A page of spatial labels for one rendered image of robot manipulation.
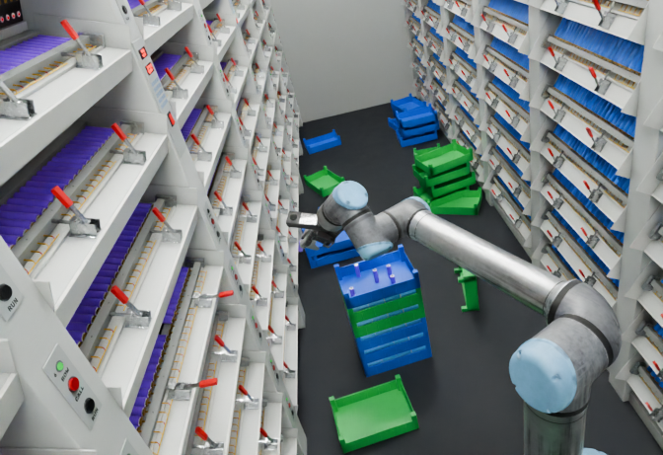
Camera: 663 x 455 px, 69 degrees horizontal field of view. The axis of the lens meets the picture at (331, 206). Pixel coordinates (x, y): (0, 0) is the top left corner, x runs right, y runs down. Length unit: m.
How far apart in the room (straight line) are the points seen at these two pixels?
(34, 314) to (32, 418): 0.12
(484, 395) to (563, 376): 1.19
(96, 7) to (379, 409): 1.68
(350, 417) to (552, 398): 1.26
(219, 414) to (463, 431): 1.04
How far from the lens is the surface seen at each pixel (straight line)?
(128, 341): 0.93
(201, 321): 1.22
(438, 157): 3.20
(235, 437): 1.47
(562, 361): 0.95
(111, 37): 1.18
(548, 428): 1.07
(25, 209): 0.91
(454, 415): 2.06
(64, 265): 0.80
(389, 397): 2.13
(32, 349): 0.68
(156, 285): 1.03
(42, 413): 0.71
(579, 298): 1.05
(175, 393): 1.06
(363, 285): 2.00
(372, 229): 1.28
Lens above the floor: 1.69
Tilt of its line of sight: 30 degrees down
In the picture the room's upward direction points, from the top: 15 degrees counter-clockwise
